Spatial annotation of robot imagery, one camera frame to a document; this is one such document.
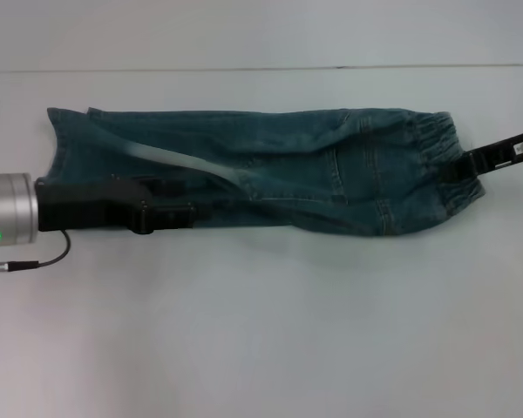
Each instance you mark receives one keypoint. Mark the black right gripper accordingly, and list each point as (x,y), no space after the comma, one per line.
(501,154)

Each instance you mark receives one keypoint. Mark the blue denim shorts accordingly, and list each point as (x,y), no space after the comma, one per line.
(309,174)

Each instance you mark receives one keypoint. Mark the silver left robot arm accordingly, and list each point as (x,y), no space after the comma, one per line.
(8,204)

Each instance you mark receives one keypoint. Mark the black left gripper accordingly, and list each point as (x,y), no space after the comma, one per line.
(91,204)

